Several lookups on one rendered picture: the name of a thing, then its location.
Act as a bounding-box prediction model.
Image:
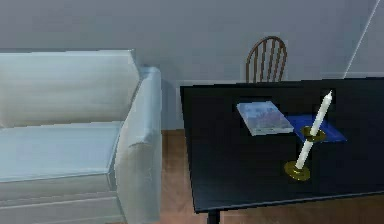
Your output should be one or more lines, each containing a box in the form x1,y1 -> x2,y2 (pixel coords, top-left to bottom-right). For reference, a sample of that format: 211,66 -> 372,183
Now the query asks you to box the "pale blue sofa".
0,49 -> 163,224

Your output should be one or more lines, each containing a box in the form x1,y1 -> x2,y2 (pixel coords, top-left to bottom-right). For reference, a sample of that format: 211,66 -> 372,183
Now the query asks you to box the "brown wooden chair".
245,35 -> 288,84

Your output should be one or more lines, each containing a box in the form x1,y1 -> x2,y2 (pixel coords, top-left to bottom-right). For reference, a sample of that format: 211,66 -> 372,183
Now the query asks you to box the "white candle in brass holder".
283,90 -> 334,182

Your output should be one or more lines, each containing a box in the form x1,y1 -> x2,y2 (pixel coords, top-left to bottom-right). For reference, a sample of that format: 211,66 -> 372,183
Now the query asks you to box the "blue book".
287,114 -> 348,144

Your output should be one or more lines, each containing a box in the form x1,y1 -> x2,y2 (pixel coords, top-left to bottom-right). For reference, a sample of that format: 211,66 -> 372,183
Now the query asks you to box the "pale grey book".
236,100 -> 295,137

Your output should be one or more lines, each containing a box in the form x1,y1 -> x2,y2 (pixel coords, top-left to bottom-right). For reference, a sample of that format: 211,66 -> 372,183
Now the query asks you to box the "black table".
179,77 -> 384,224

